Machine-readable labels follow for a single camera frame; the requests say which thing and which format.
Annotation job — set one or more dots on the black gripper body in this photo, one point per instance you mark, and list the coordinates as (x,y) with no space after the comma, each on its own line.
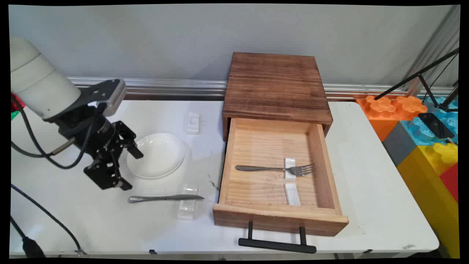
(93,134)

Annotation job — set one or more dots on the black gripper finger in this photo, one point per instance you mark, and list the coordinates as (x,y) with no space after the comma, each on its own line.
(128,141)
(104,176)

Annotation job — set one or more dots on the silver table knife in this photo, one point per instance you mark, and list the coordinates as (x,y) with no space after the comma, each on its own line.
(165,198)

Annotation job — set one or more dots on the green object behind arm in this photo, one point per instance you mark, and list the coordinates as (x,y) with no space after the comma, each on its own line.
(14,115)

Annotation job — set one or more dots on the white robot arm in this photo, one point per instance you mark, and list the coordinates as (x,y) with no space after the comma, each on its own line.
(40,84)

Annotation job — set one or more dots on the red object behind arm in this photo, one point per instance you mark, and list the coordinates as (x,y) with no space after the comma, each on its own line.
(15,103)

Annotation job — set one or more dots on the white round plate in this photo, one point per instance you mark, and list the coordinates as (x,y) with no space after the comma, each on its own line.
(161,156)

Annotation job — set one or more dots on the white ceramic cutlery rest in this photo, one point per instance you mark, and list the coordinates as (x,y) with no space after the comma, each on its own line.
(193,123)
(292,194)
(289,175)

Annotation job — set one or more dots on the clear plastic cutlery rest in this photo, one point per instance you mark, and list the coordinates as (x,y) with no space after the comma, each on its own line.
(187,209)

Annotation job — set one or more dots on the silver fork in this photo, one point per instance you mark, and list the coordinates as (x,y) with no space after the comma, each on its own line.
(263,168)

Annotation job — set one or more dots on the light wooden drawer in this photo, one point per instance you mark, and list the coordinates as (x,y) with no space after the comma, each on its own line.
(267,146)

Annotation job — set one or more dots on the dark brown wooden cabinet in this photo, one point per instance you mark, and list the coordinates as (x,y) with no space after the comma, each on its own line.
(274,84)

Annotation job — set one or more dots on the orange foam block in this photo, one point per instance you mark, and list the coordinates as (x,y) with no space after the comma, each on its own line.
(383,110)

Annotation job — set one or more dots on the grey foam block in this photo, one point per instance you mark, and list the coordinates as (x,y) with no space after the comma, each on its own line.
(399,145)

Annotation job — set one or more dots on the blue foam block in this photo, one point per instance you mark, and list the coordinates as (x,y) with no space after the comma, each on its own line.
(417,132)

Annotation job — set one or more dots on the black tripod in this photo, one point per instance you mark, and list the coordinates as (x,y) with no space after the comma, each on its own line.
(414,77)

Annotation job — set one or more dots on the black smartphone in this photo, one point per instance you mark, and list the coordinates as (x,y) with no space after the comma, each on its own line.
(436,125)

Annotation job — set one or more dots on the red foam block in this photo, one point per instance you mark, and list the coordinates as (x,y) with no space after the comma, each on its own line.
(450,181)

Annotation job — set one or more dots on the aluminium wall rail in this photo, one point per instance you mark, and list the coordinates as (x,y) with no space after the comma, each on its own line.
(165,88)

